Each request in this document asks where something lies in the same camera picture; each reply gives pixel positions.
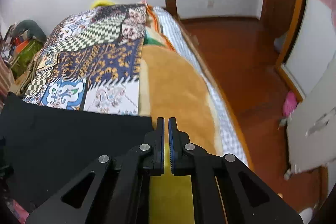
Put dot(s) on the white wall socket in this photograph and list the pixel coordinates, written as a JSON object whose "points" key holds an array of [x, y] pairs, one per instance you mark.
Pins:
{"points": [[210, 3]]}

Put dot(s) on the wooden bed post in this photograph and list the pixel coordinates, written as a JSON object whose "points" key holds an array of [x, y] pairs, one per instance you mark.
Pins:
{"points": [[171, 8]]}

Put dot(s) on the white wardrobe door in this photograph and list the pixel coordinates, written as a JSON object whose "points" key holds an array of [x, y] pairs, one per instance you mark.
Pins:
{"points": [[311, 65]]}

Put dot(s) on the pink slipper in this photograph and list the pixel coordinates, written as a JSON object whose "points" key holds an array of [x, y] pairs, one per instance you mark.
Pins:
{"points": [[290, 104]]}

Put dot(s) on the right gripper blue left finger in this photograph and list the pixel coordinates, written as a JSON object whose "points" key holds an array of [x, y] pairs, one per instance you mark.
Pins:
{"points": [[153, 163]]}

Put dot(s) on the khaki folded pants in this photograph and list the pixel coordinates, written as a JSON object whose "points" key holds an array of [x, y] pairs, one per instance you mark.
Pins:
{"points": [[23, 81]]}

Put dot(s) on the patchwork patterned bedspread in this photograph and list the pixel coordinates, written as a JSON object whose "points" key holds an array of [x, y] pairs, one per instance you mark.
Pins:
{"points": [[91, 62]]}

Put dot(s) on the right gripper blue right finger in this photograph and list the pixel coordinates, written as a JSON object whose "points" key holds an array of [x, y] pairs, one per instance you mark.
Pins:
{"points": [[180, 162]]}

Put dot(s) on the black pants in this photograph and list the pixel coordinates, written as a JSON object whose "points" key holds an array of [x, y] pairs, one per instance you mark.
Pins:
{"points": [[47, 147]]}

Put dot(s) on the yellow foam tube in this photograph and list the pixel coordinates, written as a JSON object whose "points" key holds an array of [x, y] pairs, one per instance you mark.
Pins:
{"points": [[101, 3]]}

